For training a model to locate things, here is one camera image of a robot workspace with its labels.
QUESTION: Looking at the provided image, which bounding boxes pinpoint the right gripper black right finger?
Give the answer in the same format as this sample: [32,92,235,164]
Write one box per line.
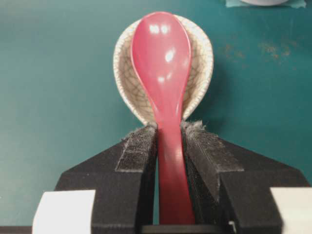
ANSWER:
[181,121,310,234]

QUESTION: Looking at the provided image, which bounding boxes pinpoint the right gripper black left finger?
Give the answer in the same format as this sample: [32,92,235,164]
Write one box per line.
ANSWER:
[55,125,157,234]

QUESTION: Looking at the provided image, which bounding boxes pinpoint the pink plastic soup spoon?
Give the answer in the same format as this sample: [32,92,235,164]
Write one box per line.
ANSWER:
[131,12,195,224]

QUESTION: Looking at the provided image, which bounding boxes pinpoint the beige crackle ceramic spoon rest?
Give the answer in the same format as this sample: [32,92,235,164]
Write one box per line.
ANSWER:
[113,16,214,125]

